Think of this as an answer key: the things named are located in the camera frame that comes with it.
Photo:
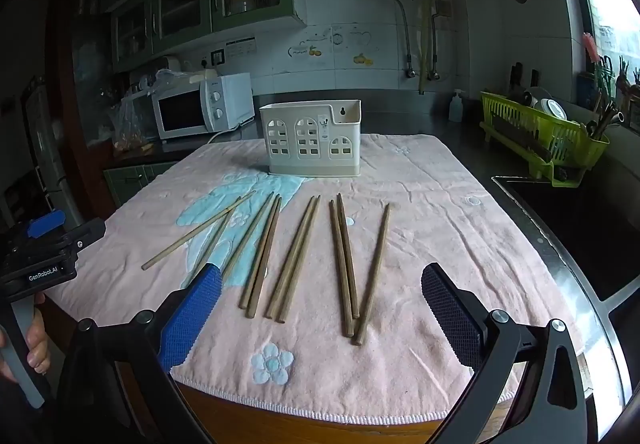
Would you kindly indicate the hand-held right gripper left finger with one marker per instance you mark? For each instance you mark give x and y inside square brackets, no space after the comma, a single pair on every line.
[192,319]

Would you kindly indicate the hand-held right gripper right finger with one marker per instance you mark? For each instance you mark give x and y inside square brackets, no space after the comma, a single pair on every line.
[452,319]

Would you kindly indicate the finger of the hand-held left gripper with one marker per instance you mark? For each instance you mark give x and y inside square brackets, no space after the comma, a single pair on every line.
[87,233]
[46,224]

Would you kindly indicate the cream plastic utensil holder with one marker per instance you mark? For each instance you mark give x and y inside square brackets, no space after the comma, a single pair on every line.
[310,159]

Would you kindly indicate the bunch of kitchen utensils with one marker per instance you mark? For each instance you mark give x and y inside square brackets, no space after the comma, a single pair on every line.
[602,117]

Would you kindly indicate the person's left hand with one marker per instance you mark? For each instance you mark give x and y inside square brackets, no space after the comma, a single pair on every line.
[39,344]

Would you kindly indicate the green base cabinet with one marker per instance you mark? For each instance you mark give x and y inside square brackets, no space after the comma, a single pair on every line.
[140,181]

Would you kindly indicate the pink towel with blue print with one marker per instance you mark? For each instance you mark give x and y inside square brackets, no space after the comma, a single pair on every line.
[425,224]

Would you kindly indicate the clear plastic bag with food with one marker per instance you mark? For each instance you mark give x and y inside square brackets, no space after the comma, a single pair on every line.
[130,124]

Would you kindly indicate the white microwave oven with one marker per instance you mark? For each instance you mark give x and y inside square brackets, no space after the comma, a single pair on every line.
[180,112]

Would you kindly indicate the black kitchen sink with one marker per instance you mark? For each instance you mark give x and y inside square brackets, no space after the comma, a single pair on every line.
[575,224]

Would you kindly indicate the crumpled clear plastic bag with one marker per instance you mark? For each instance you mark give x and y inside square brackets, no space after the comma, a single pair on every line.
[170,78]

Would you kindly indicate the white rounded appliance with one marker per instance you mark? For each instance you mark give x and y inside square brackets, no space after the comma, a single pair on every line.
[167,64]

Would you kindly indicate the cream plastic object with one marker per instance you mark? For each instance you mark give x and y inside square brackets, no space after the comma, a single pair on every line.
[202,73]

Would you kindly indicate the clear pump soap bottle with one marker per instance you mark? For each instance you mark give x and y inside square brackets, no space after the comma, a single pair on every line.
[456,109]

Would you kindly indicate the green plastic dish rack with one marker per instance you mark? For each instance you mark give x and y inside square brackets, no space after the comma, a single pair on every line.
[560,134]

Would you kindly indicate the white bowl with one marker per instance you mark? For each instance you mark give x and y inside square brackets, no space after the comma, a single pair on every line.
[556,110]

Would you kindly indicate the white plate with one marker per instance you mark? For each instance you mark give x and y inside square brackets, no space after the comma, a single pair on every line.
[537,97]

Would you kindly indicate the pink brush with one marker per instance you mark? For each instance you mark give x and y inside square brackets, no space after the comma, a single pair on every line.
[592,48]

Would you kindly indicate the black wall socket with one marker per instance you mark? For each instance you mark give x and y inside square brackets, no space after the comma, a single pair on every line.
[218,57]

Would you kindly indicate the white paper wall label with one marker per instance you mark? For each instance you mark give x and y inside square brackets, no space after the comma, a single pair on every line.
[241,47]

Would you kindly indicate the green wall cabinet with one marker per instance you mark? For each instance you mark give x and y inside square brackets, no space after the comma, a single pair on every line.
[195,4]

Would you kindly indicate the fruit and teapot wall stickers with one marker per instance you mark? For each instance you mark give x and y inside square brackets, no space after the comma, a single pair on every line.
[337,38]

